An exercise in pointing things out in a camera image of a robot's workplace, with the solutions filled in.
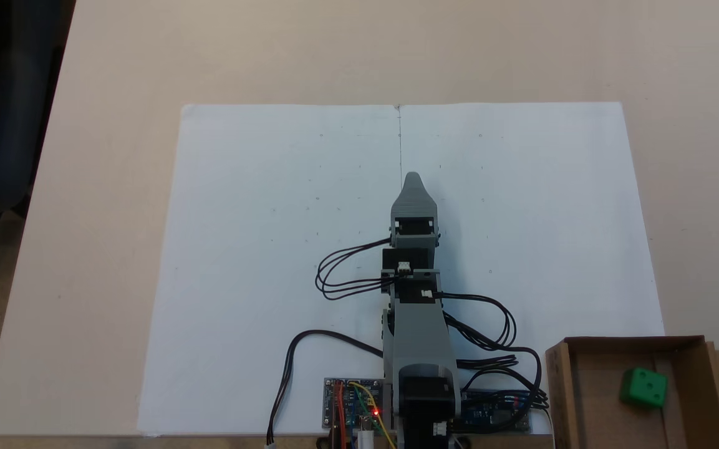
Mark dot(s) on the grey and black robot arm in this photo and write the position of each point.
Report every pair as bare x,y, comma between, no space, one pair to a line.
418,337

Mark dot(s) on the green die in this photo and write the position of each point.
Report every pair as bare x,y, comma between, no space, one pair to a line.
644,388

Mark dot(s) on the white usb plug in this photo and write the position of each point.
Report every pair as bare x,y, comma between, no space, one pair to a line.
365,441

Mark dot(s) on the brown cardboard box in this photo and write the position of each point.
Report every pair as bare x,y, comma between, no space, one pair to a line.
596,399

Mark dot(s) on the blue circuit board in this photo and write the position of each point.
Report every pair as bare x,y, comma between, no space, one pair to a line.
490,416

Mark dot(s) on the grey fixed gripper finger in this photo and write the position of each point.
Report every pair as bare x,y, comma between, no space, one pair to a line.
413,196

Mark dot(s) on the green circuit board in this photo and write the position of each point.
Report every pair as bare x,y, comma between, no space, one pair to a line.
359,416

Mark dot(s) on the white paper sheet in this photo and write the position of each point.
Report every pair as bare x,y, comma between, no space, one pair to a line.
241,280

